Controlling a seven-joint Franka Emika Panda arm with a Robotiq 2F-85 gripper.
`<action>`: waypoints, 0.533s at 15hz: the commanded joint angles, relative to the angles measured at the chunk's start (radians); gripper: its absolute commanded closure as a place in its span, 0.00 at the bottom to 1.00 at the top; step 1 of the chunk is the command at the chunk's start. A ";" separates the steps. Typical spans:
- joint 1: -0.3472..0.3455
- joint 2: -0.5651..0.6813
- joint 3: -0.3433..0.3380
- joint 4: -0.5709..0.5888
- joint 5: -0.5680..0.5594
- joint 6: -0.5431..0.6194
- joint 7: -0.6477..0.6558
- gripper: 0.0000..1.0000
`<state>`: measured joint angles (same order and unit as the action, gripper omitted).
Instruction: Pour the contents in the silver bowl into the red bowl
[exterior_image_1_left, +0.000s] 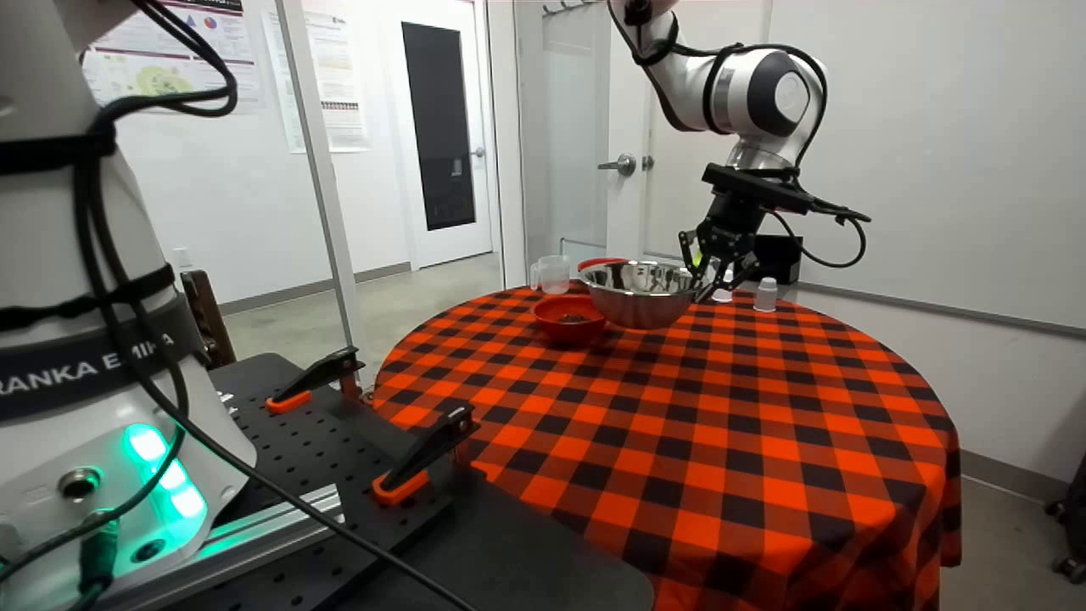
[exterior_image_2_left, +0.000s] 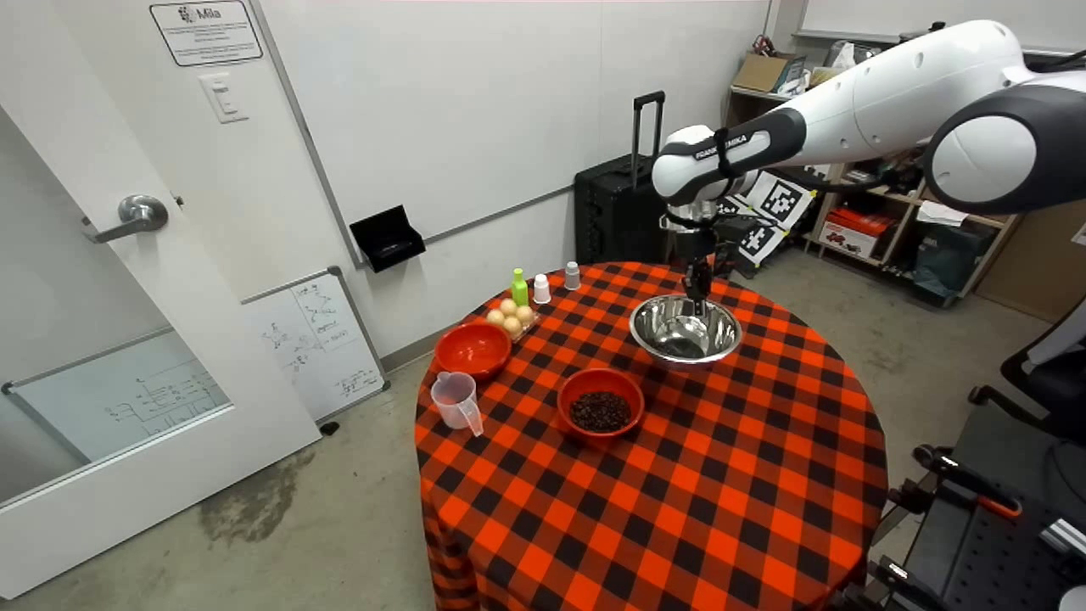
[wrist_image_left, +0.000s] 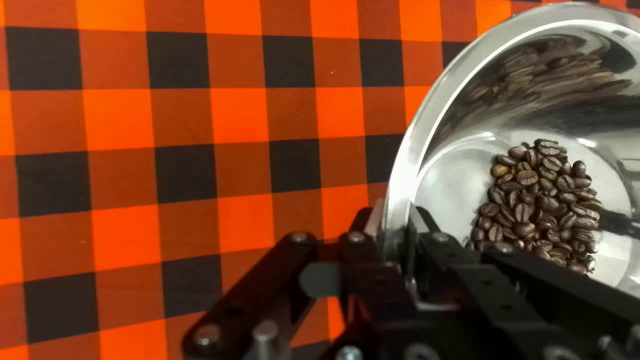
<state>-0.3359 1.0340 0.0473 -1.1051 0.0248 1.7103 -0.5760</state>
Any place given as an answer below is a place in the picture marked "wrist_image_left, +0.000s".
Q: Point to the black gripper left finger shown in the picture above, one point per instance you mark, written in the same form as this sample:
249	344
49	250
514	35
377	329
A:
367	287

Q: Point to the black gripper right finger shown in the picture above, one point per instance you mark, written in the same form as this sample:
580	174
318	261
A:
506	306

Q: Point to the roasted coffee beans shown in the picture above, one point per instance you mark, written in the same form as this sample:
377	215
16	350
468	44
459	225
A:
533	200

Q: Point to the silver metal bowl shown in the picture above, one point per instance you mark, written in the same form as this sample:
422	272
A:
453	180

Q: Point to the orange black checkered tablecloth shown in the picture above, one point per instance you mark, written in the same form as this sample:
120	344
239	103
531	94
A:
167	166

